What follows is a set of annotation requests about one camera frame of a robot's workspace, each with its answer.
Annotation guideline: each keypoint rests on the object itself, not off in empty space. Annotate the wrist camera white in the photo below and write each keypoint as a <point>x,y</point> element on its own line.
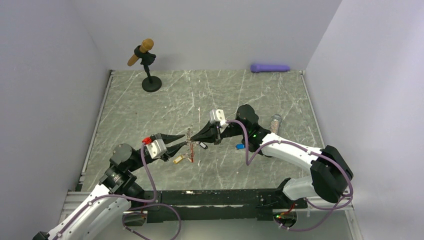
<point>217,116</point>
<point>155,147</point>

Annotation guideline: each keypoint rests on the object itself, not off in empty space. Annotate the red handled metal keyring holder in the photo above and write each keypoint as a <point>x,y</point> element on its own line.
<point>191,145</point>

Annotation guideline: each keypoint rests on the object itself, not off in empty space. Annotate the black microphone stand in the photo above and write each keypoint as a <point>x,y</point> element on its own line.
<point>150,83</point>

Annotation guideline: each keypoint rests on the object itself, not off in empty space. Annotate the purple cylinder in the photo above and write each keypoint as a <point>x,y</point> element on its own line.
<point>265,68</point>

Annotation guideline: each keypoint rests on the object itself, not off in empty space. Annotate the brown microphone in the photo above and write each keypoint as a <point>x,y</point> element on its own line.
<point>142,53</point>

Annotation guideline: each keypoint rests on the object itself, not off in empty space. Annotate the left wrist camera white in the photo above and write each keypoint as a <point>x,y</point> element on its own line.
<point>155,147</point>

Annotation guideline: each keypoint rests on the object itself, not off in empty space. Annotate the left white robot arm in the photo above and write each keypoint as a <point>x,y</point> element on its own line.
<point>117,190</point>

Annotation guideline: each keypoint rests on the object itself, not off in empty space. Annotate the yellow tagged key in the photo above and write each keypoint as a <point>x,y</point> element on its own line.
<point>179,158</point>

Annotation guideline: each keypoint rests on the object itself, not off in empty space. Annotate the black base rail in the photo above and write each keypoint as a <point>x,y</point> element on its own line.
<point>223,204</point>

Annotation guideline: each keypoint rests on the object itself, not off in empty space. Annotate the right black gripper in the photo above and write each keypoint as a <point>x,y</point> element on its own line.
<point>208,137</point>

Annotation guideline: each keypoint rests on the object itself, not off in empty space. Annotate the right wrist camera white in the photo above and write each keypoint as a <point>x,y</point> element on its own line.
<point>217,116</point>

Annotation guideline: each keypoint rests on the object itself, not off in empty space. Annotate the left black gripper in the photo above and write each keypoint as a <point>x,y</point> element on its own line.
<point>168,138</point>

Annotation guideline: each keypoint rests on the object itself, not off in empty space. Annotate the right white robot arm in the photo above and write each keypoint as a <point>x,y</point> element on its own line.
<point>329,177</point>

